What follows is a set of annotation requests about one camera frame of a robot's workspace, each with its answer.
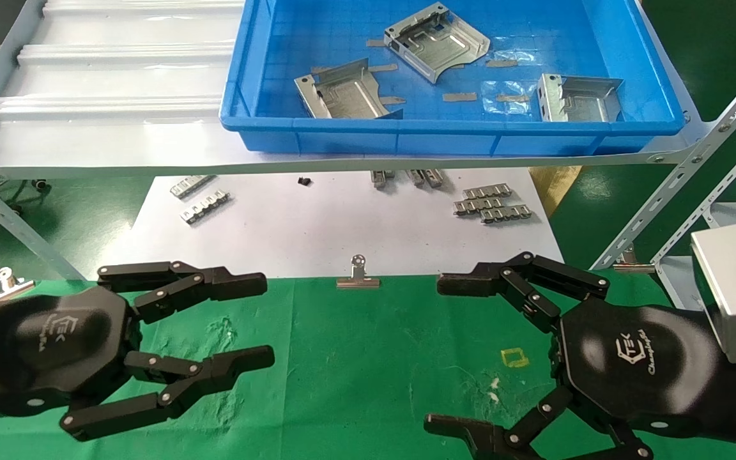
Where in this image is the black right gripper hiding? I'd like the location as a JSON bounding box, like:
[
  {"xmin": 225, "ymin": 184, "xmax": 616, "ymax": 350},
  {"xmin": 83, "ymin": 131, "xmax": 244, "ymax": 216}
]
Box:
[{"xmin": 424, "ymin": 251, "xmax": 736, "ymax": 460}]

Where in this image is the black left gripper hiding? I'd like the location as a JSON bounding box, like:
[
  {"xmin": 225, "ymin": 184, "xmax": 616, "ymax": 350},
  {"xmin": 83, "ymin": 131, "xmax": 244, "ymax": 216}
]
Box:
[{"xmin": 0, "ymin": 260, "xmax": 275, "ymax": 441}]

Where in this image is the bent sheet metal bracket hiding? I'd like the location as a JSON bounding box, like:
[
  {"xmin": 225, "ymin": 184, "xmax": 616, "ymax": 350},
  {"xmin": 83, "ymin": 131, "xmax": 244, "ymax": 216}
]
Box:
[
  {"xmin": 294, "ymin": 57, "xmax": 404, "ymax": 121},
  {"xmin": 383, "ymin": 2, "xmax": 491, "ymax": 84},
  {"xmin": 537, "ymin": 73, "xmax": 624, "ymax": 123}
]

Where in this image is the green cloth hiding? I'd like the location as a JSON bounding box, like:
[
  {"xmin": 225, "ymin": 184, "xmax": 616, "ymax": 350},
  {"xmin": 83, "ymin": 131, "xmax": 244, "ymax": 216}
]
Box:
[{"xmin": 0, "ymin": 273, "xmax": 659, "ymax": 460}]

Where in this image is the brown cardboard piece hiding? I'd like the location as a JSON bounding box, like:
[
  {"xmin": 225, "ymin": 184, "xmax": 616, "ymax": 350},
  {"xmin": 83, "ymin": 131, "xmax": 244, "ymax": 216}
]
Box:
[{"xmin": 530, "ymin": 166, "xmax": 583, "ymax": 218}]

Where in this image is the light grey metal platform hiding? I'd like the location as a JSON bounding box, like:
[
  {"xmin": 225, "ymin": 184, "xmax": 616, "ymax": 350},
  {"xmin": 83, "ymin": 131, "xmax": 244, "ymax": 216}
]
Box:
[{"xmin": 654, "ymin": 256, "xmax": 726, "ymax": 311}]

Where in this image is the black stool with casters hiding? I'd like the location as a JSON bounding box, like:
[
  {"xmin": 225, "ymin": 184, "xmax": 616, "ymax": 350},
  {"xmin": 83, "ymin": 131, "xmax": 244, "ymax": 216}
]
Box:
[{"xmin": 0, "ymin": 179, "xmax": 50, "ymax": 215}]

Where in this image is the clear plastic film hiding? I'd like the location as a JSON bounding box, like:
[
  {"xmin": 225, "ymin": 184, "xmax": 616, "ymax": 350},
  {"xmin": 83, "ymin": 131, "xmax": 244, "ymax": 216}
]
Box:
[{"xmin": 480, "ymin": 79, "xmax": 533, "ymax": 116}]

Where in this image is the white ribbed shelf panel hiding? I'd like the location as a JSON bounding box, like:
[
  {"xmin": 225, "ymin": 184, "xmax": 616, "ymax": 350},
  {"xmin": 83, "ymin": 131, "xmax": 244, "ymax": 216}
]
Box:
[{"xmin": 0, "ymin": 0, "xmax": 260, "ymax": 168}]

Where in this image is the blue plastic bin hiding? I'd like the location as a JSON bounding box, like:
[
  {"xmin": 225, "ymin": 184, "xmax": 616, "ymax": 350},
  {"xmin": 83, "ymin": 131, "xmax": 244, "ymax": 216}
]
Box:
[{"xmin": 220, "ymin": 0, "xmax": 686, "ymax": 157}]

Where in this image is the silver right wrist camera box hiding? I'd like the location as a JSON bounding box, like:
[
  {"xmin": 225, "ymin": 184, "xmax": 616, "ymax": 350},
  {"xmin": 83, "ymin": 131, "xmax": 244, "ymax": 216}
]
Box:
[{"xmin": 690, "ymin": 220, "xmax": 736, "ymax": 365}]

